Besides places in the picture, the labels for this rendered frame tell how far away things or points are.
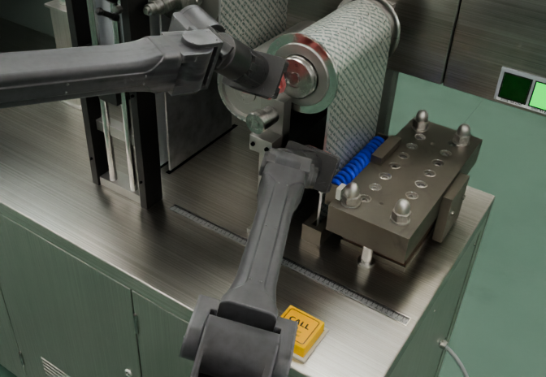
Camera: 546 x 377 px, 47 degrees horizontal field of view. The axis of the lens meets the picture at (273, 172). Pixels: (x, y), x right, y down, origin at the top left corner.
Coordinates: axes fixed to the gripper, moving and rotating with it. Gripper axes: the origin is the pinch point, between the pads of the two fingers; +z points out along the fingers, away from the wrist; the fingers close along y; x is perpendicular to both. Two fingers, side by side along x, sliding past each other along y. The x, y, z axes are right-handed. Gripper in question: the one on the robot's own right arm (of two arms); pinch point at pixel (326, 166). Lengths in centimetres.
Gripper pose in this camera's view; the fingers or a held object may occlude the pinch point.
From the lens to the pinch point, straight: 119.9
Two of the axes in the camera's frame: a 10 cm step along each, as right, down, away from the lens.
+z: 4.5, 0.1, 8.9
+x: 3.2, -9.4, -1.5
